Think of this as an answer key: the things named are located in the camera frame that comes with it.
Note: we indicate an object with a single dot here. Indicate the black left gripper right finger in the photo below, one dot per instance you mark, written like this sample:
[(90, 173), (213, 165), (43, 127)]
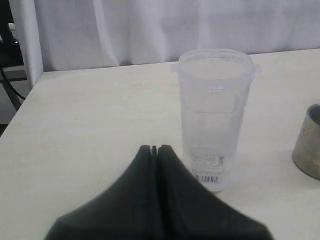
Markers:
[(190, 212)]

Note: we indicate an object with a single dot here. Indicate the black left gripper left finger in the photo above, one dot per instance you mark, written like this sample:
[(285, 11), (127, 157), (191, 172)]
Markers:
[(127, 210)]

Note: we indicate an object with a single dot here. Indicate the clear plastic measuring cup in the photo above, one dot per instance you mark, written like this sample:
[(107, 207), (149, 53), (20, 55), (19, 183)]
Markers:
[(214, 85)]

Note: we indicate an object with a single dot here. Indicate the stainless steel cup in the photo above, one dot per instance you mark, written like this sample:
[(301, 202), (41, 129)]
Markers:
[(306, 152)]

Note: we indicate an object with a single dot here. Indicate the white backdrop curtain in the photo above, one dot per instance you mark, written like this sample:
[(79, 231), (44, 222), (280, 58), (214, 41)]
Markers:
[(58, 35)]

